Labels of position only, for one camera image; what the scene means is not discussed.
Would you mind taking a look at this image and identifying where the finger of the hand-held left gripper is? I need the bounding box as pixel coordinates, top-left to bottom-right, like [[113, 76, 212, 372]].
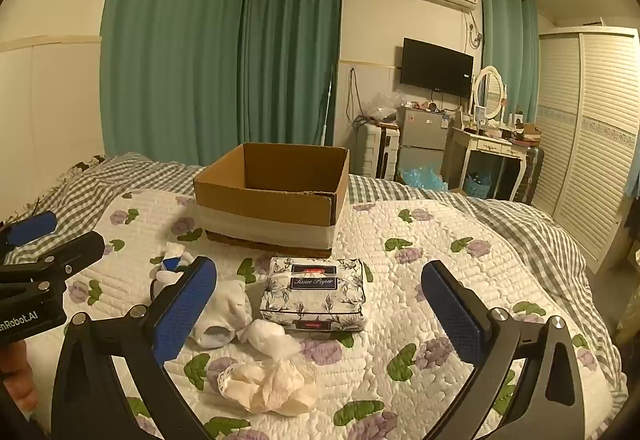
[[0, 231, 106, 283], [0, 211, 57, 251]]

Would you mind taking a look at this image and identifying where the white oval mirror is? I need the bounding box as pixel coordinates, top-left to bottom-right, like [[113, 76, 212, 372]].
[[471, 65, 507, 121]]

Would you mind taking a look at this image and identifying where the dark checked suitcase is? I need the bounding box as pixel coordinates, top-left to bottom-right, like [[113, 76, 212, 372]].
[[515, 146, 546, 207]]

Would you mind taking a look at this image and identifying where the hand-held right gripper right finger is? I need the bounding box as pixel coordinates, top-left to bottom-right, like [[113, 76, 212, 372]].
[[421, 260, 586, 440]]

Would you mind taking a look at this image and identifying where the clear plastic bag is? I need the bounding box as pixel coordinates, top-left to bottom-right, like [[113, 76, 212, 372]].
[[366, 91, 407, 121]]

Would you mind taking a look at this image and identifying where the blue and white cloth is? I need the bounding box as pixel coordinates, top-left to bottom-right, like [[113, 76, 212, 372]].
[[150, 242, 198, 301]]

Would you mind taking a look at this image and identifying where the small grey fridge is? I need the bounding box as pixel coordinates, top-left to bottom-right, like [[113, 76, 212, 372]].
[[396, 105, 464, 181]]

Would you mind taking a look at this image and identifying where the black wall cable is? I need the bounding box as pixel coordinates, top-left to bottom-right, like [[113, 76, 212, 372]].
[[348, 66, 372, 129]]

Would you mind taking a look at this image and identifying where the person's left hand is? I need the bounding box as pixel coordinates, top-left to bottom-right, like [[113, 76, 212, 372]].
[[0, 339, 39, 421]]

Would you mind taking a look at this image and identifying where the white sock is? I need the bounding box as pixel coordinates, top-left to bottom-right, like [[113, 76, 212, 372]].
[[192, 277, 253, 350]]

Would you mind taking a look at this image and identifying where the white slatted wardrobe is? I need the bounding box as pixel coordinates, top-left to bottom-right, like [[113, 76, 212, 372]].
[[531, 26, 640, 273]]

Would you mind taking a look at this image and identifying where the green curtain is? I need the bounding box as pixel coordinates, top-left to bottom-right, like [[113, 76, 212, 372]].
[[241, 0, 345, 165], [99, 0, 250, 168], [479, 0, 541, 121]]

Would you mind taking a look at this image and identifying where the white suitcase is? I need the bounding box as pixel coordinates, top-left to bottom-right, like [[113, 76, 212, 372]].
[[360, 121, 401, 180]]

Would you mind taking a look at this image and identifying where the black wall television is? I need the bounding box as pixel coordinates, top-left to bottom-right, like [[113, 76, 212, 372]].
[[399, 37, 475, 101]]

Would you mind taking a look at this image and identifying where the brown floral bed sheet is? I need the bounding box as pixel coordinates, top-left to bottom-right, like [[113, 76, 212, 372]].
[[61, 155, 107, 173]]

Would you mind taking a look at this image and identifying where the blue plastic basket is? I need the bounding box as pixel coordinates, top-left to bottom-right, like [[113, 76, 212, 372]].
[[462, 171, 494, 201]]

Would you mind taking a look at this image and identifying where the white mop pole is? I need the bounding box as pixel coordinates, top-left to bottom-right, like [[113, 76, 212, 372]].
[[321, 71, 335, 149]]

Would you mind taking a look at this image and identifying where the white floral quilt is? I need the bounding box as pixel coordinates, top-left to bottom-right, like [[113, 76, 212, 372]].
[[65, 187, 628, 440]]

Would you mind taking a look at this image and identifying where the white dressing table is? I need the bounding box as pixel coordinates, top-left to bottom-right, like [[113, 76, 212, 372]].
[[444, 121, 540, 205]]

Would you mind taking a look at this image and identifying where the floral tissue pack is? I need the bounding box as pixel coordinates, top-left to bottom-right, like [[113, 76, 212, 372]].
[[259, 256, 372, 333]]

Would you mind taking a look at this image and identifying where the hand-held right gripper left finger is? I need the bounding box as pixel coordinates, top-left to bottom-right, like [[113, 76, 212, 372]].
[[50, 256, 218, 440]]

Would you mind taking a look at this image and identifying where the cardboard box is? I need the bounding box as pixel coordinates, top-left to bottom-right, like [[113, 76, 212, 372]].
[[193, 142, 350, 259]]

